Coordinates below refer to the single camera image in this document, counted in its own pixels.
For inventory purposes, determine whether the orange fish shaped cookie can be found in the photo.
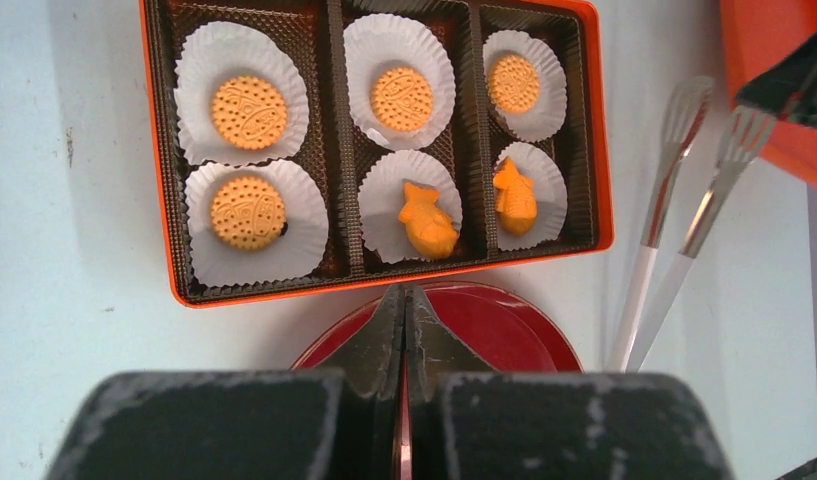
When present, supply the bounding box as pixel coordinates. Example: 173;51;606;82
493;157;538;236
398;182;459;260

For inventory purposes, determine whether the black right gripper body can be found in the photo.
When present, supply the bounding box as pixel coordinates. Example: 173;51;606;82
735;31;817;130

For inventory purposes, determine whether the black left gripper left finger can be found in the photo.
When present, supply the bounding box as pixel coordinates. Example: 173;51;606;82
48;286;406;479

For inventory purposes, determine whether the round tan cookie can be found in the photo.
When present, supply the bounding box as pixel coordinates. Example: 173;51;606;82
209;175;287;251
370;67;434;133
488;54;541;114
210;76;289;150

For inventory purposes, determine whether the white paper cupcake liner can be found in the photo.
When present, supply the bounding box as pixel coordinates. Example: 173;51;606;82
358;150;463;264
482;30;567;142
174;21;310;166
493;142;568;251
185;160;329;287
343;14;456;151

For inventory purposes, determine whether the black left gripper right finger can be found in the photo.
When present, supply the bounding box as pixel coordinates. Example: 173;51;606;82
405;284;733;479

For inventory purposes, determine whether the orange box lid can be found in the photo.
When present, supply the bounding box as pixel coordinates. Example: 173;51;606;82
720;0;817;189

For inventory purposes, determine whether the orange cookie box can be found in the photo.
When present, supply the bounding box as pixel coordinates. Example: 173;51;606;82
141;1;615;308

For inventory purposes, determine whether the dark red round plate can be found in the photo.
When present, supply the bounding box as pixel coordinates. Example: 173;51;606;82
298;283;582;479

